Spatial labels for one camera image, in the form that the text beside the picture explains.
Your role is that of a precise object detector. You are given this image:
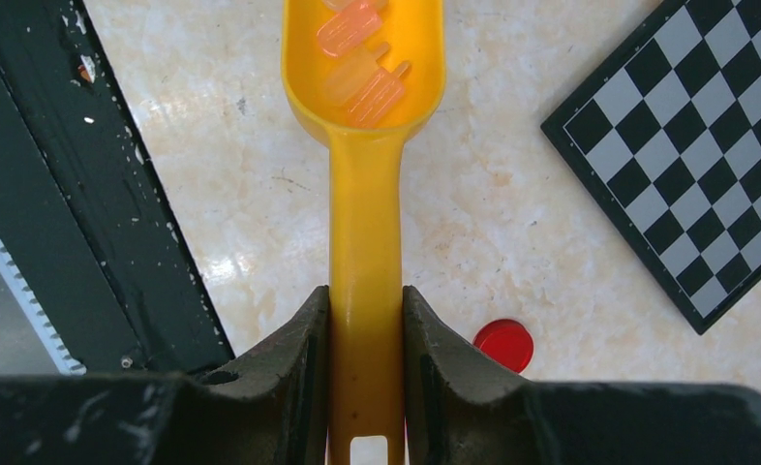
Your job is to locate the yellow plastic scoop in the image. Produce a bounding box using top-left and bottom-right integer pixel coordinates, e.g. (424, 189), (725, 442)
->
(281, 1), (446, 464)

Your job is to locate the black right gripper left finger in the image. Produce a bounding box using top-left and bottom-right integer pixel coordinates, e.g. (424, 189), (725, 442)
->
(0, 286), (329, 464)

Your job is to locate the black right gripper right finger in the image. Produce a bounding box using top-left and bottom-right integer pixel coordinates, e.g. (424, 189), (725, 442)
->
(403, 286), (761, 464)

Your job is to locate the orange popsicle gummy candy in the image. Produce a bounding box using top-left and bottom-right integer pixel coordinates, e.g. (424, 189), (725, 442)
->
(346, 61), (411, 129)

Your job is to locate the red jar lid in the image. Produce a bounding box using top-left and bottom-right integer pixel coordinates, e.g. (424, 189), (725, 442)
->
(472, 319), (534, 374)

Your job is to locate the pink popsicle gummy candy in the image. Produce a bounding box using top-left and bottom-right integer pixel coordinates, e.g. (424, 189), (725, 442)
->
(317, 0), (387, 58)

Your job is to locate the black white chessboard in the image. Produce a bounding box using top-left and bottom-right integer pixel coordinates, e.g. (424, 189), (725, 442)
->
(541, 1), (761, 334)

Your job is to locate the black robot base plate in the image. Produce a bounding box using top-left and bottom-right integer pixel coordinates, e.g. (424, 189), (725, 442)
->
(0, 1), (233, 375)

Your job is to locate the pale orange popsicle gummy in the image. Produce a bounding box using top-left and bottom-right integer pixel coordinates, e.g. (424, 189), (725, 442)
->
(322, 42), (390, 107)

